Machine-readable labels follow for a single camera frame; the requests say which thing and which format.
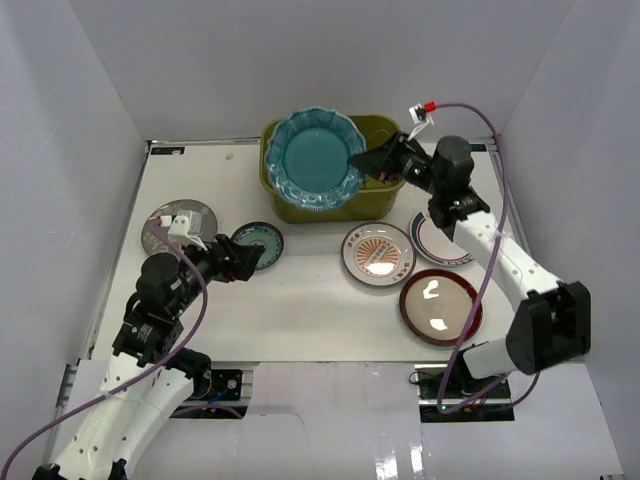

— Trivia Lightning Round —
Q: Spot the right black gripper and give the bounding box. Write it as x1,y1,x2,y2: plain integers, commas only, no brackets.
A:
348,131,444,198

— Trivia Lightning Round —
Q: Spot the teal scalloped plate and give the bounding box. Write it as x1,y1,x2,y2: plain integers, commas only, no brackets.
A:
263,107,366,212

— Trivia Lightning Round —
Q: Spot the grey deer snowflake plate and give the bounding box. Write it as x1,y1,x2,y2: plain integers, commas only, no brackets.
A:
141,199,218,256

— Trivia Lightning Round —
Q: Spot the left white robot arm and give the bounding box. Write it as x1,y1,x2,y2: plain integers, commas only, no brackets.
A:
34,234,264,479

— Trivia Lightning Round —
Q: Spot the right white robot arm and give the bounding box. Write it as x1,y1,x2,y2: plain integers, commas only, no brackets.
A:
348,132,591,399

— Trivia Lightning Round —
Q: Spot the olive green plastic bin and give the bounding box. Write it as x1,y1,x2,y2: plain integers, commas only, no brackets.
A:
259,107,403,224

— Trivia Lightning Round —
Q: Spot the small blue patterned plate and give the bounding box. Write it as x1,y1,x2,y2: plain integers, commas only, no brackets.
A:
231,221,284,270

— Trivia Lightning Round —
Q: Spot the white orange sunburst plate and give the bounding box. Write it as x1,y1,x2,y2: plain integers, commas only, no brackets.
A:
340,222,417,288

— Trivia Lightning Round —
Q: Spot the right table corner label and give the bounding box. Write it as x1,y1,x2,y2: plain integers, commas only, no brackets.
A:
469,143,488,152

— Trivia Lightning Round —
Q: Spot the table corner label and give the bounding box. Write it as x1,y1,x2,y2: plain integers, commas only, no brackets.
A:
149,146,185,156
469,143,488,152

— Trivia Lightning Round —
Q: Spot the white plate green rim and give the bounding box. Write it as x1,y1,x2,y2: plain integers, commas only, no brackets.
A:
409,212,474,268

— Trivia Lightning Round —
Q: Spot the left table corner label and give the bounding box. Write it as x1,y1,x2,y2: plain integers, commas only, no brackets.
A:
149,146,185,156

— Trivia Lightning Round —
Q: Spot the beige plate dark red rim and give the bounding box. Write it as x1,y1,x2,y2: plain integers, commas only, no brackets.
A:
399,269,478,347

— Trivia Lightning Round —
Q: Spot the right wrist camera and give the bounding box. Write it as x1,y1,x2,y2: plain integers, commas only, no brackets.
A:
408,102,437,141

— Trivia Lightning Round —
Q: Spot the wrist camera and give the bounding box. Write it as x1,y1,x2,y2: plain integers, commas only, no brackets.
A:
158,210,207,250
408,102,437,141

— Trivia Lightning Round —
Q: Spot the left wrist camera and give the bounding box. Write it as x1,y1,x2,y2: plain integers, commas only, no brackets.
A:
158,210,207,250

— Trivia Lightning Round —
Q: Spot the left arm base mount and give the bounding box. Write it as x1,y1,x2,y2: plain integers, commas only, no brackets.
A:
172,369,248,420

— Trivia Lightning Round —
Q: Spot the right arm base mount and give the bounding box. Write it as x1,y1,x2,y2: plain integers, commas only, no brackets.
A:
407,364,515,424

